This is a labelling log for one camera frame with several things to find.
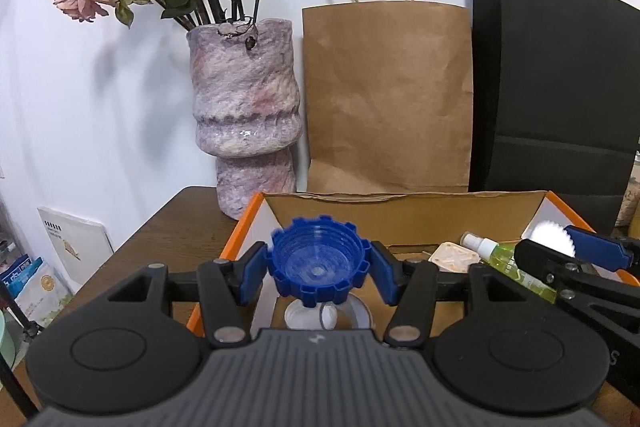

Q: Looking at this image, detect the white serrated cap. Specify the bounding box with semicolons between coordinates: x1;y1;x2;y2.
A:
526;221;575;258

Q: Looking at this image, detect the white square adapter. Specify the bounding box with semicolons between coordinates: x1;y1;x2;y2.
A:
428;242;480;274

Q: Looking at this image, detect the green spray bottle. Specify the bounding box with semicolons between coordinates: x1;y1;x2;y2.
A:
460;232;556;303

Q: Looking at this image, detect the blue plastic jar lid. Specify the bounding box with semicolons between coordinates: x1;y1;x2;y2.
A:
266;216;371;308

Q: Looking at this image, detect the clear food container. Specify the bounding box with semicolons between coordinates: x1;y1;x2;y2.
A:
615;152;640;227

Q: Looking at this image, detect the red cardboard box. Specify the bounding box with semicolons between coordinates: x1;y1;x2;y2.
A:
221;191;589;260

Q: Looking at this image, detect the white booklet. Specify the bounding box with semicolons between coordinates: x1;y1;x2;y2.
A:
38;207;114;293

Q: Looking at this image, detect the black paper bag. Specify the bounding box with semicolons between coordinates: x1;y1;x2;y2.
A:
469;0;639;233

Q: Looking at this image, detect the blue white package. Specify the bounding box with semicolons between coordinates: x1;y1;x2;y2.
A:
1;256;73;327

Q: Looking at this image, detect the brown paper bag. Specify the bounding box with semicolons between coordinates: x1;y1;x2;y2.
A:
303;0;473;194

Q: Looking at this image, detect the purple marbled vase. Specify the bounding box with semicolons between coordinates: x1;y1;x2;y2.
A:
186;18;303;219

